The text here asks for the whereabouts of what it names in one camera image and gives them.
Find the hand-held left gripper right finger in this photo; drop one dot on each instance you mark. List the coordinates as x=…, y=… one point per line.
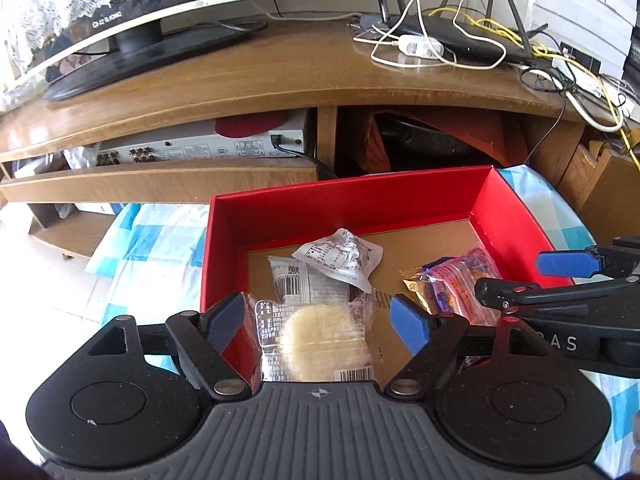
x=407, y=325

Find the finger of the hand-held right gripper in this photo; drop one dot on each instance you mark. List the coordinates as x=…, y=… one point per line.
x=565, y=262
x=500, y=292

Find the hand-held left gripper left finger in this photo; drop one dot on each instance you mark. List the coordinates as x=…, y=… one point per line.
x=227, y=320

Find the purple snack packet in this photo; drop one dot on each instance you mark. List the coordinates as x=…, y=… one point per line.
x=450, y=285

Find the large white snack packet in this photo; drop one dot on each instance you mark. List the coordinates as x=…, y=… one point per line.
x=290, y=280

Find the round yellow cake packet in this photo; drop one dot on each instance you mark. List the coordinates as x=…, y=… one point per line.
x=320, y=345

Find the silver foil snack packet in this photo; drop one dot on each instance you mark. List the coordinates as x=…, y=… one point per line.
x=340, y=255

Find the red cardboard box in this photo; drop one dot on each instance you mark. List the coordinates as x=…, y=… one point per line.
x=350, y=200

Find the blue white checkered tablecloth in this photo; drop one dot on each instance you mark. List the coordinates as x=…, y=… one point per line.
x=150, y=270

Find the brown cardboard box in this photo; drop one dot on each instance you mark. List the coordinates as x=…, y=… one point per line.
x=600, y=175

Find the blue white carton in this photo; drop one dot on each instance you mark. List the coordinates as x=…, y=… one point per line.
x=100, y=208

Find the silver media player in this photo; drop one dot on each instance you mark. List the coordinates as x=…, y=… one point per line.
x=200, y=147

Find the orange bag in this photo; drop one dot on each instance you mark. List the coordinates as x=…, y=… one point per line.
x=380, y=145

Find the white power strip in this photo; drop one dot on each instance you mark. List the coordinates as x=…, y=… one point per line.
x=585, y=79

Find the red round object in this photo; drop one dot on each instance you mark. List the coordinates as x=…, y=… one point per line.
x=250, y=125

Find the wooden television stand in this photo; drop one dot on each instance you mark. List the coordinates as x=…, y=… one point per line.
x=250, y=75

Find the black router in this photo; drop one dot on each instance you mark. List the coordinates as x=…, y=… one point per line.
x=450, y=35

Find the flat television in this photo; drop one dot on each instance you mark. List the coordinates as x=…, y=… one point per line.
x=150, y=40

